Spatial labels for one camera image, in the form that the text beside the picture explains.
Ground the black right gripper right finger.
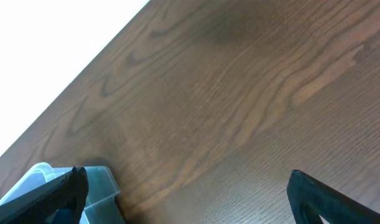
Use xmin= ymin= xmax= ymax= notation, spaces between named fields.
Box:
xmin=287 ymin=170 xmax=380 ymax=224

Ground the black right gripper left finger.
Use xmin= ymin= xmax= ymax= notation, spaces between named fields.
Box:
xmin=0 ymin=167 xmax=89 ymax=224

